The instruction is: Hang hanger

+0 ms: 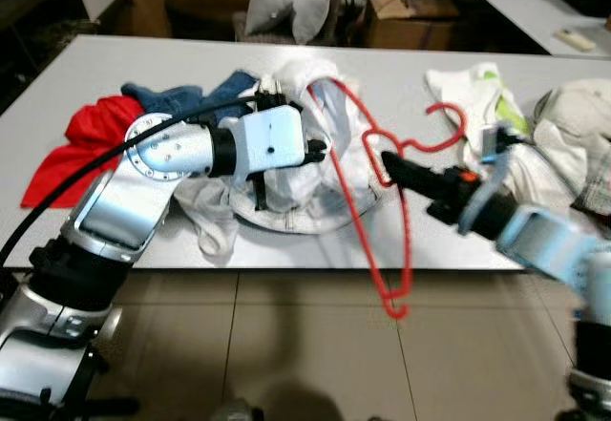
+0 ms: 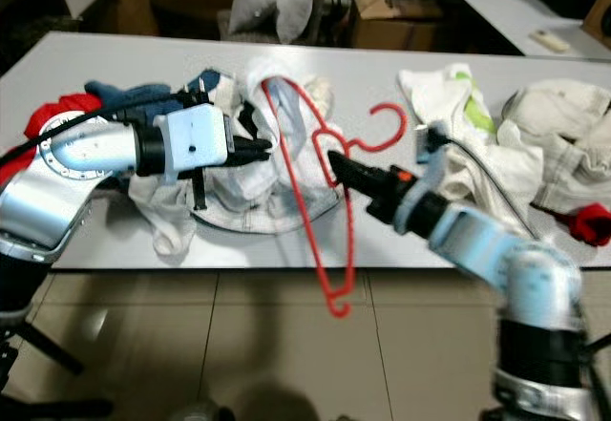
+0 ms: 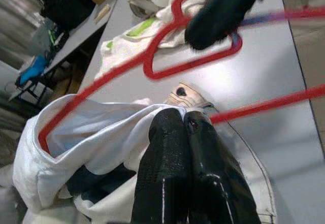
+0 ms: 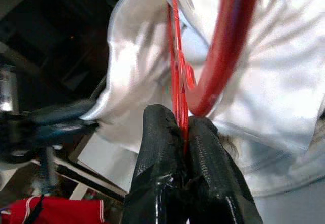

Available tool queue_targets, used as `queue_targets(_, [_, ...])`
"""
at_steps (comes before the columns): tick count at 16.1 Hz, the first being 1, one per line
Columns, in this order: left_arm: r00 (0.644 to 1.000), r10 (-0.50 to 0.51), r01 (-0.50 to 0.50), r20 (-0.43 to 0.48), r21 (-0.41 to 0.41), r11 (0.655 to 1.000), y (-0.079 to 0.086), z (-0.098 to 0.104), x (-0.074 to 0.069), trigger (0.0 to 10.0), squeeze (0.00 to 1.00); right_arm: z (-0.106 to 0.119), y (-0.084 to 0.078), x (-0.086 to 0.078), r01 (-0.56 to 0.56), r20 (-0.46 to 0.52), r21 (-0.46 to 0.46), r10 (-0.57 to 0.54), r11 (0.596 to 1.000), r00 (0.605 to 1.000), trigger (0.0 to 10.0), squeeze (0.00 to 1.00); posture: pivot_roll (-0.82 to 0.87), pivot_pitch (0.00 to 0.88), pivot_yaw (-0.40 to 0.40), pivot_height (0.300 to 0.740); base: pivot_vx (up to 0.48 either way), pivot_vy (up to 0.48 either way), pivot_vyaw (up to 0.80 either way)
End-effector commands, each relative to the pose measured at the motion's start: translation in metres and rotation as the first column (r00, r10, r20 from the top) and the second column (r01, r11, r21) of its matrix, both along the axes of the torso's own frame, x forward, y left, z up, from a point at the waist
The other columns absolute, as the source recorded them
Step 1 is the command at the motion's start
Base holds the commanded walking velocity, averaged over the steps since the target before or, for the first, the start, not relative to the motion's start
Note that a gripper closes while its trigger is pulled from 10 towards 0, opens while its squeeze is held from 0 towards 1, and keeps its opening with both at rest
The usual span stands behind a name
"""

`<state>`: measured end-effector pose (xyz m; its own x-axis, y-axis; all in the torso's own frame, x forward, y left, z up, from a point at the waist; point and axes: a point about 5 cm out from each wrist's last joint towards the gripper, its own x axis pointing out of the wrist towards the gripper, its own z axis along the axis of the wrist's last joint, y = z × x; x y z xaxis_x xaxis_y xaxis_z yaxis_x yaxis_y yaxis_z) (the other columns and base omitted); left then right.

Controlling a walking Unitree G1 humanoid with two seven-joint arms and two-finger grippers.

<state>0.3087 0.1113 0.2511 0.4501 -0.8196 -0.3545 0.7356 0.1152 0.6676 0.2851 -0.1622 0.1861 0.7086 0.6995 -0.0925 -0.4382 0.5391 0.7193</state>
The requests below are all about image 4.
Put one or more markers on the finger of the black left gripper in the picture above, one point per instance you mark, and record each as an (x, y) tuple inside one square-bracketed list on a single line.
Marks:
[(63, 112), (66, 132)]

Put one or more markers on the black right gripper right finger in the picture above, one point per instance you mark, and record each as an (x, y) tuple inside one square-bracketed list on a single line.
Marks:
[(210, 170)]

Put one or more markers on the red garment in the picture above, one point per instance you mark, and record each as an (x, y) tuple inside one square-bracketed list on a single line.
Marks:
[(63, 211)]

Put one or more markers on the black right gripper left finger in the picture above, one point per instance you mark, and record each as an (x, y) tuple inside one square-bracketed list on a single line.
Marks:
[(157, 145)]

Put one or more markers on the red clothes hanger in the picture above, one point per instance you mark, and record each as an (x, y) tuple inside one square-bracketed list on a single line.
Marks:
[(228, 43)]

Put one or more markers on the white shirt blue monster print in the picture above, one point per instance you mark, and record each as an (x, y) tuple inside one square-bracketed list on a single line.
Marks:
[(279, 81)]

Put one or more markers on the white table black legs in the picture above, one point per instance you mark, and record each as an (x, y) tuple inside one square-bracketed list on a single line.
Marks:
[(106, 163)]

